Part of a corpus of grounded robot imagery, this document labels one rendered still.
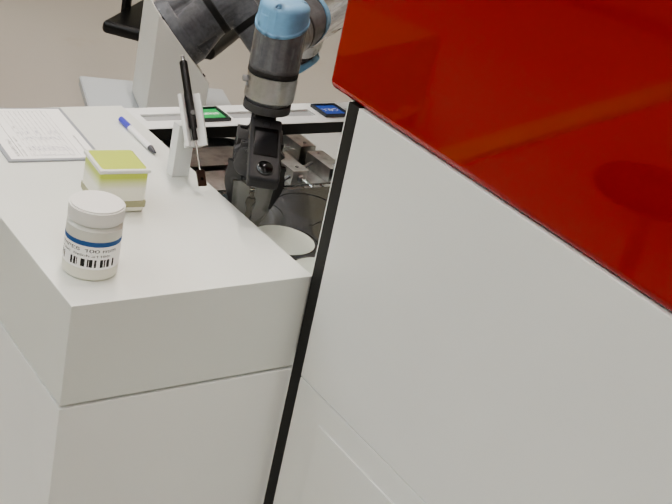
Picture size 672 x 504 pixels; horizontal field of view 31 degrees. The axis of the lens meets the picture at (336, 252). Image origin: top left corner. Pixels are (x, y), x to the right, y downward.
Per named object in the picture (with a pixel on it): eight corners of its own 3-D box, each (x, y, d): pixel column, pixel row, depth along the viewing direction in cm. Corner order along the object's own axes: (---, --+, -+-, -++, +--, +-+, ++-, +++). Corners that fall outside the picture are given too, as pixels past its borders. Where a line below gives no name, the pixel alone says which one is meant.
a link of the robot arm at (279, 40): (321, 1, 175) (303, 12, 167) (307, 72, 179) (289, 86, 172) (271, -13, 176) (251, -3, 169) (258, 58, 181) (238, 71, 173)
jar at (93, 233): (126, 278, 152) (135, 211, 148) (74, 285, 148) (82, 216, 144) (103, 253, 157) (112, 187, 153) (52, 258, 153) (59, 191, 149)
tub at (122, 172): (145, 213, 170) (151, 169, 168) (94, 214, 167) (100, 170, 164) (127, 190, 176) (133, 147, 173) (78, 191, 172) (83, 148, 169)
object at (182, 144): (202, 185, 183) (216, 104, 177) (179, 187, 181) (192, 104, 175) (184, 169, 187) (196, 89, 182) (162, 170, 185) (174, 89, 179)
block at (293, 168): (306, 184, 214) (309, 169, 213) (290, 185, 212) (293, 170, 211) (283, 166, 220) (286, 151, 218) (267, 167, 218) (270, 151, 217)
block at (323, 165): (342, 181, 219) (346, 166, 217) (327, 182, 217) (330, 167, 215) (319, 163, 224) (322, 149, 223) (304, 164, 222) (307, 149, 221)
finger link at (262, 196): (263, 222, 190) (273, 169, 186) (264, 238, 185) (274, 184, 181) (244, 219, 190) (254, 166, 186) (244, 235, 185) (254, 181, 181)
